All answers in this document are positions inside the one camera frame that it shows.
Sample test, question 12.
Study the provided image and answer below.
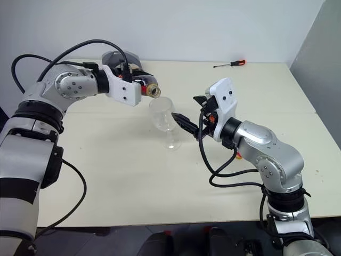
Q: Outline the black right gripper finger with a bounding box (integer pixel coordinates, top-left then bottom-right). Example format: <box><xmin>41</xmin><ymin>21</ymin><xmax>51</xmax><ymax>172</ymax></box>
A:
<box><xmin>172</xmin><ymin>112</ymin><xmax>200</xmax><ymax>137</ymax></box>
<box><xmin>193</xmin><ymin>94</ymin><xmax>212</xmax><ymax>107</ymax></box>

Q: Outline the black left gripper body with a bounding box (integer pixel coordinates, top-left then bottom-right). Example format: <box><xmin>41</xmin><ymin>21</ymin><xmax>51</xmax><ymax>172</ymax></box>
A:
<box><xmin>110</xmin><ymin>66</ymin><xmax>134</xmax><ymax>81</ymax></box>

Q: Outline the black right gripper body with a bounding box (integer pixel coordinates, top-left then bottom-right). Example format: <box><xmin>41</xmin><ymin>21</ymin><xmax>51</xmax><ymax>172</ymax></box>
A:
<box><xmin>198</xmin><ymin>96</ymin><xmax>222</xmax><ymax>140</ymax></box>

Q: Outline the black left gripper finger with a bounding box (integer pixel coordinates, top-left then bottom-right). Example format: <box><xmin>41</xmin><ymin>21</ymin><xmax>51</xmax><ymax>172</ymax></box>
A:
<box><xmin>132</xmin><ymin>69</ymin><xmax>157</xmax><ymax>79</ymax></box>

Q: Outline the dark drink bottle red label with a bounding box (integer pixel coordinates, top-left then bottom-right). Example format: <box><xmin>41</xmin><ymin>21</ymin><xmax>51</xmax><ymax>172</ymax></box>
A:
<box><xmin>133</xmin><ymin>74</ymin><xmax>162</xmax><ymax>98</ymax></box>

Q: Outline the clear wine glass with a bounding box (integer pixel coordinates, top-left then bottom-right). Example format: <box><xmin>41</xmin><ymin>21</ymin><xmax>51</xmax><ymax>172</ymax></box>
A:
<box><xmin>148</xmin><ymin>97</ymin><xmax>182</xmax><ymax>151</ymax></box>

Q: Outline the grey curved plastic visor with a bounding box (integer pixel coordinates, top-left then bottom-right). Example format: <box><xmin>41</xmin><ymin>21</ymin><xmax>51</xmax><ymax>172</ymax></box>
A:
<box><xmin>101</xmin><ymin>51</ymin><xmax>142</xmax><ymax>71</ymax></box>

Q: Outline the dark rounded shape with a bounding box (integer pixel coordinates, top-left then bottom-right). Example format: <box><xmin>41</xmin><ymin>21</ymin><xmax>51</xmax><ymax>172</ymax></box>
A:
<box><xmin>141</xmin><ymin>231</ymin><xmax>174</xmax><ymax>256</ymax></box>
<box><xmin>207</xmin><ymin>226</ymin><xmax>240</xmax><ymax>256</ymax></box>

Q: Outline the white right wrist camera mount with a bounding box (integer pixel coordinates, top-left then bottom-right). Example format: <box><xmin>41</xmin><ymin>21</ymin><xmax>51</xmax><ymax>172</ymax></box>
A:
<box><xmin>204</xmin><ymin>78</ymin><xmax>238</xmax><ymax>142</ymax></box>

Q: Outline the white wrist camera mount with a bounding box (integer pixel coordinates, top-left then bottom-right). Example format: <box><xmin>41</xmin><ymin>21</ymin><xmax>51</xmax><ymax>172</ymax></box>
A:
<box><xmin>204</xmin><ymin>78</ymin><xmax>238</xmax><ymax>142</ymax></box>
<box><xmin>102</xmin><ymin>65</ymin><xmax>142</xmax><ymax>108</ymax></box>

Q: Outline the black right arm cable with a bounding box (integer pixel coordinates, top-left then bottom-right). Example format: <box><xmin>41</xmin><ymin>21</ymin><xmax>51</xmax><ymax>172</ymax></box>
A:
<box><xmin>198</xmin><ymin>110</ymin><xmax>270</xmax><ymax>223</ymax></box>

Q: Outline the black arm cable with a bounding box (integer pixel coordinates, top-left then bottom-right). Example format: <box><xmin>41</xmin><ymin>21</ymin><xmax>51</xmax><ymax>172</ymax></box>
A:
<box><xmin>12</xmin><ymin>39</ymin><xmax>133</xmax><ymax>236</ymax></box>
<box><xmin>198</xmin><ymin>110</ymin><xmax>270</xmax><ymax>223</ymax></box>

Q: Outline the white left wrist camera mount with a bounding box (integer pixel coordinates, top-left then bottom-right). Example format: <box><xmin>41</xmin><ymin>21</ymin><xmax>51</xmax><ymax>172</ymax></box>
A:
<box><xmin>102</xmin><ymin>65</ymin><xmax>142</xmax><ymax>108</ymax></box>

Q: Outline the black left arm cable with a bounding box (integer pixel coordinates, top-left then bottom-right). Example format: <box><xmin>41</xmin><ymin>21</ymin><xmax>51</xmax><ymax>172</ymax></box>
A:
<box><xmin>12</xmin><ymin>39</ymin><xmax>133</xmax><ymax>236</ymax></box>

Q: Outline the orange black handled screwdriver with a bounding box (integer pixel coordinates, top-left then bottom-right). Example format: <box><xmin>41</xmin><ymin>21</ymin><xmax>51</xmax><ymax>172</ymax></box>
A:
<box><xmin>213</xmin><ymin>59</ymin><xmax>247</xmax><ymax>69</ymax></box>

